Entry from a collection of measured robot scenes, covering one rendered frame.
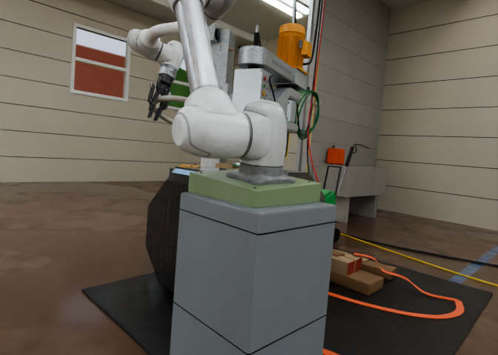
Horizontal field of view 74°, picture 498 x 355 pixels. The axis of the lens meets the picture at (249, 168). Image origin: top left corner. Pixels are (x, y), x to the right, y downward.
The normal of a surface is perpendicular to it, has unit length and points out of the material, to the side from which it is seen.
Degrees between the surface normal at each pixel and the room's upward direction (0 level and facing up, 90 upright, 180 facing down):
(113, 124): 90
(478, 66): 90
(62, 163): 90
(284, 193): 90
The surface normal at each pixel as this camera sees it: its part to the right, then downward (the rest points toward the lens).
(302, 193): 0.69, 0.09
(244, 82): -0.47, 0.01
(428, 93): -0.72, -0.02
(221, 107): 0.48, -0.41
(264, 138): 0.50, 0.18
